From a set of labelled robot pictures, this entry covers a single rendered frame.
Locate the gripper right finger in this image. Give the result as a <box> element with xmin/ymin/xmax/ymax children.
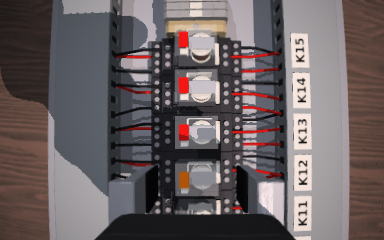
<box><xmin>236</xmin><ymin>165</ymin><xmax>284</xmax><ymax>226</ymax></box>

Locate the grey mounting plate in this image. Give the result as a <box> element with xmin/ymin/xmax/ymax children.
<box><xmin>48</xmin><ymin>0</ymin><xmax>350</xmax><ymax>240</ymax></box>

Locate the black relay socket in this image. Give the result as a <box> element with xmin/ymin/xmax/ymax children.
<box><xmin>151</xmin><ymin>35</ymin><xmax>243</xmax><ymax>214</ymax></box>

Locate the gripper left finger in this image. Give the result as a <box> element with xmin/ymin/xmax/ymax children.
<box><xmin>108</xmin><ymin>165</ymin><xmax>159</xmax><ymax>225</ymax></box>

